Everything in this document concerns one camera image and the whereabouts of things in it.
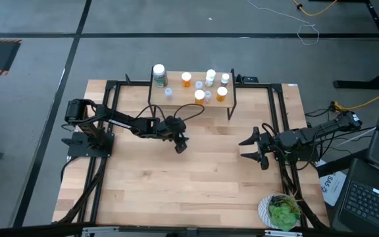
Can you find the black desk frame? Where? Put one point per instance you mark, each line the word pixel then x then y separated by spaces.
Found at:
pixel 354 84

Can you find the clear ribbed-cap pill bottle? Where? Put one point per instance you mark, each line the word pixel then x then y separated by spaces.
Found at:
pixel 168 93

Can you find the black laptop with keyboard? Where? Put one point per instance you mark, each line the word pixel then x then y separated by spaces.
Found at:
pixel 367 204

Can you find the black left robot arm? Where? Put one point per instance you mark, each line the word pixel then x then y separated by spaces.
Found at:
pixel 127 122

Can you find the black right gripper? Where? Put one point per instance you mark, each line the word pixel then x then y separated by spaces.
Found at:
pixel 275 143

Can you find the large green-label gummy bottle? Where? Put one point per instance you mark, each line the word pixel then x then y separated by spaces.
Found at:
pixel 160 74

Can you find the white patterned plant pot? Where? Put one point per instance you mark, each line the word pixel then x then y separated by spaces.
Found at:
pixel 262 210

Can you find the white printed paper sheet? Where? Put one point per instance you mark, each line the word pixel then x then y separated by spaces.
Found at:
pixel 332 189

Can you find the white bottle with blue label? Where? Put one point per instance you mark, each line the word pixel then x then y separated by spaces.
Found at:
pixel 210 77

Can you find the small black device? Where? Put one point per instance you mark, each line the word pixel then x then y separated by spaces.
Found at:
pixel 250 79

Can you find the small white-capped bottle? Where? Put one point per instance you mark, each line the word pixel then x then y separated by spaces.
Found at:
pixel 225 79

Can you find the wooden shelf with black legs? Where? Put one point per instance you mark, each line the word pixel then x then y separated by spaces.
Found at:
pixel 183 98

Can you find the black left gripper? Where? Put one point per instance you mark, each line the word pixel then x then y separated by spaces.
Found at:
pixel 174 128

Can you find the black table frame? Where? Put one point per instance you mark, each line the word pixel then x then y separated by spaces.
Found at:
pixel 258 85

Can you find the green succulent plant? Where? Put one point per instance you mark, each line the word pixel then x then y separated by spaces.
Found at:
pixel 283 215

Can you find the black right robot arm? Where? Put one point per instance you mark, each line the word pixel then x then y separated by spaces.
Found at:
pixel 321 130

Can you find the orange pill bottle white cap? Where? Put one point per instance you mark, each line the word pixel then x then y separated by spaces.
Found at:
pixel 186 79
pixel 221 93
pixel 199 96

